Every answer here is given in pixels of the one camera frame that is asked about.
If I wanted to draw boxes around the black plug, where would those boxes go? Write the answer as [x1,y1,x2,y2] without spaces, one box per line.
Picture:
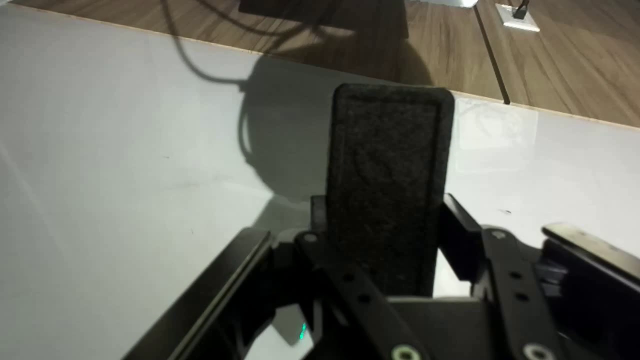
[511,0,535,20]

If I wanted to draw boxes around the dark grey board eraser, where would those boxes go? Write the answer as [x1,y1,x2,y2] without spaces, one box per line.
[326,81,457,297]

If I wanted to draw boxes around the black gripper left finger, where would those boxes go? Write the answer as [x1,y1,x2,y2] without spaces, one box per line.
[123,192,429,360]

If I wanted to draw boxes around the black rectangular block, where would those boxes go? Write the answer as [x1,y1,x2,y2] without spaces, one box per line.
[239,0,410,30]

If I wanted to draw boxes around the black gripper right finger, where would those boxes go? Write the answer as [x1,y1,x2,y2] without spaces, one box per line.
[437,192,640,360]

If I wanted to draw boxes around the white socket plate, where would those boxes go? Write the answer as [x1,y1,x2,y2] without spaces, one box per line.
[497,0,545,33]
[426,0,481,10]

